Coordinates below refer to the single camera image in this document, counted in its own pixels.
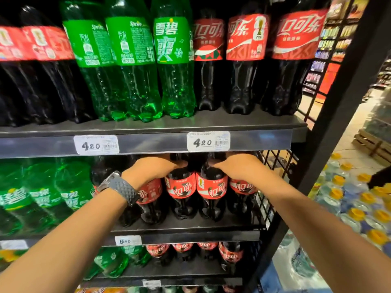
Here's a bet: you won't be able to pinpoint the person's right hand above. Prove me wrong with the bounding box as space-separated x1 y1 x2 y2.
212 153 273 184

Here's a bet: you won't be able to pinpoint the person's left hand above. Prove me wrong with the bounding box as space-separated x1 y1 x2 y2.
121 155 189 190

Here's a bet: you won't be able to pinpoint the row of red-label cola bottles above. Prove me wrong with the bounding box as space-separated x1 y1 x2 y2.
91 152 259 228

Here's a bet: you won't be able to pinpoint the black metal shelf rack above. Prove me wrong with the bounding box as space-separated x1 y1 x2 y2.
0 0 391 293

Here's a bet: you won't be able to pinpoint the medium red-label cola bottle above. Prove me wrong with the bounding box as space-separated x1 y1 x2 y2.
196 152 229 223
165 153 198 220

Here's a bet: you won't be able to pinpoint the big red-label cola bottle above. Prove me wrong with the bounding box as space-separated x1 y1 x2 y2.
171 243 195 262
145 244 171 267
218 241 244 273
196 242 219 260

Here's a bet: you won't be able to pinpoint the small red-label cola bottle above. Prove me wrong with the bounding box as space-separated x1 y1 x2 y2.
225 1 270 116
193 9 227 112
261 0 330 116

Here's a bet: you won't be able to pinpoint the cluster of dark soda bottles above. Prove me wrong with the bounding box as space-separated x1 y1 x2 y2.
0 6 96 127

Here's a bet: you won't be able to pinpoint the person's right forearm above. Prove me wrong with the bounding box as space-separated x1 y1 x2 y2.
258 172 391 293

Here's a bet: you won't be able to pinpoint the person's left forearm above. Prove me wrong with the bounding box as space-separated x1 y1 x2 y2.
0 187 134 293

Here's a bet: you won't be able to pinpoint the grey perforated-band wristwatch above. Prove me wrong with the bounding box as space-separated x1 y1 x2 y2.
96 171 141 207

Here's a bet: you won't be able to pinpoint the small white price tag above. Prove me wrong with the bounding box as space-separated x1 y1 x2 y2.
114 235 143 247
73 135 120 156
187 131 231 152

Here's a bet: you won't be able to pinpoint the wooden pallet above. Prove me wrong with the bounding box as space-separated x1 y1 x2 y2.
351 128 391 167

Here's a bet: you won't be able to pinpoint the shrink-wrapped water packs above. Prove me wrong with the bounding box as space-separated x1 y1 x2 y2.
362 85 391 142

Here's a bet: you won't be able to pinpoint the black wire mesh panel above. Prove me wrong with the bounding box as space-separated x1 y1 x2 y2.
255 0 360 231

